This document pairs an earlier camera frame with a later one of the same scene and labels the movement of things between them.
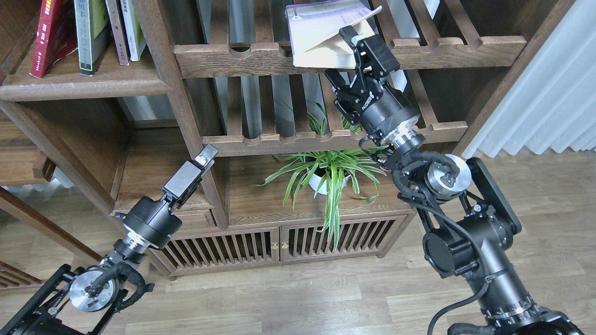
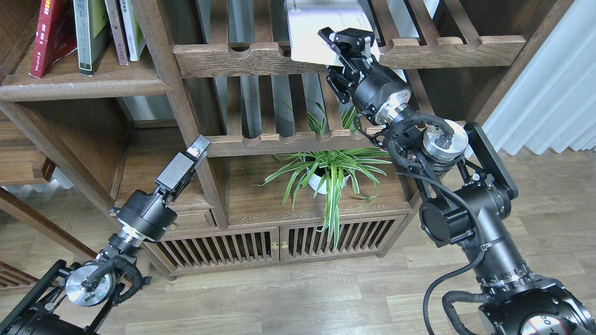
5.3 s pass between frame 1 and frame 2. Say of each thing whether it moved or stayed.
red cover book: stayed
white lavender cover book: stayed
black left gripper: moved
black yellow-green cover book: stayed
